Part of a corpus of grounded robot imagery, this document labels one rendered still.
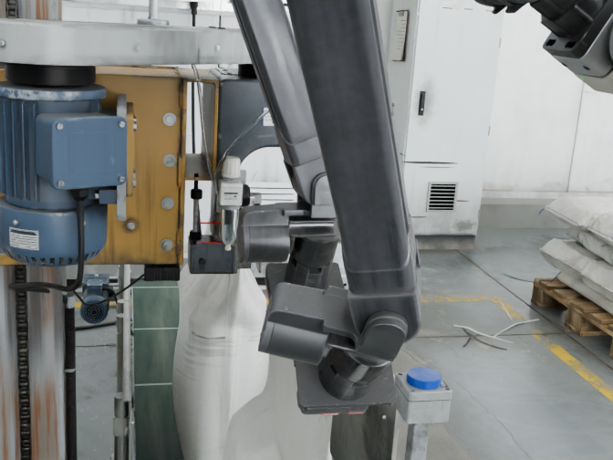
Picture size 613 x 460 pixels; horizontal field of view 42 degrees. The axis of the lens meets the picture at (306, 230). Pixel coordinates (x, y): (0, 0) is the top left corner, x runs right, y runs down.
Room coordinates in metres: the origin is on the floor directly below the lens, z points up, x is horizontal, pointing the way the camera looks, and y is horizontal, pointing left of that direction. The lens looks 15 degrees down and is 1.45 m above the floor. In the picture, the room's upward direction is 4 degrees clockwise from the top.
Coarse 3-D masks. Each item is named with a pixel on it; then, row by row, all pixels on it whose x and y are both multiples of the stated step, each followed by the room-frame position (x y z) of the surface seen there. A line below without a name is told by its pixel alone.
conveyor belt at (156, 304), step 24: (144, 288) 2.93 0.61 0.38; (168, 288) 2.95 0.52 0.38; (144, 312) 2.69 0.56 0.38; (168, 312) 2.70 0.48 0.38; (144, 336) 2.48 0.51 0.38; (168, 336) 2.49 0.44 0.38; (144, 360) 2.29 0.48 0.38; (168, 360) 2.30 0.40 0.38; (144, 384) 2.13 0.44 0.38; (168, 384) 2.14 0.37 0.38; (144, 408) 1.99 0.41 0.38; (168, 408) 2.00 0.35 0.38; (144, 432) 1.86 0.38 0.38; (168, 432) 1.87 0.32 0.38; (144, 456) 1.75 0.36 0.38; (168, 456) 1.75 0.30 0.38
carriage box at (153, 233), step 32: (128, 96) 1.28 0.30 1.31; (160, 96) 1.29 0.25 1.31; (160, 128) 1.29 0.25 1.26; (160, 160) 1.29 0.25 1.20; (0, 192) 1.24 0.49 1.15; (160, 192) 1.29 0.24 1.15; (128, 224) 1.27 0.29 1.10; (160, 224) 1.29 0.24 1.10; (0, 256) 1.23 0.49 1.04; (96, 256) 1.27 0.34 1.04; (128, 256) 1.28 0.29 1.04; (160, 256) 1.29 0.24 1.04
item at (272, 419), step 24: (288, 360) 0.98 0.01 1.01; (288, 384) 0.98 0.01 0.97; (240, 408) 1.20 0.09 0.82; (264, 408) 1.17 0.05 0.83; (288, 408) 0.97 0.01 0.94; (240, 432) 1.12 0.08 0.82; (264, 432) 1.08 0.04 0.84; (288, 432) 0.96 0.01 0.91; (312, 432) 0.88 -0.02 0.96; (240, 456) 1.05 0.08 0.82; (264, 456) 1.02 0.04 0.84; (288, 456) 0.96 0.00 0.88; (312, 456) 0.87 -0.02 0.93
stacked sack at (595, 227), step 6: (600, 216) 3.74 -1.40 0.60; (606, 216) 3.72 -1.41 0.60; (612, 216) 3.68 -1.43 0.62; (594, 222) 3.76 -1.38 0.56; (600, 222) 3.72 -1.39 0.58; (606, 222) 3.68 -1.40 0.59; (612, 222) 3.64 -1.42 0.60; (588, 228) 3.75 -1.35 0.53; (594, 228) 3.72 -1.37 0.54; (600, 228) 3.69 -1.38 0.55; (606, 228) 3.65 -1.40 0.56; (612, 228) 3.61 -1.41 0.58; (600, 234) 3.64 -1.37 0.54; (606, 234) 3.63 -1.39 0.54; (612, 234) 3.59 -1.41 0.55; (606, 240) 3.63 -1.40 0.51; (612, 240) 3.54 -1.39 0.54
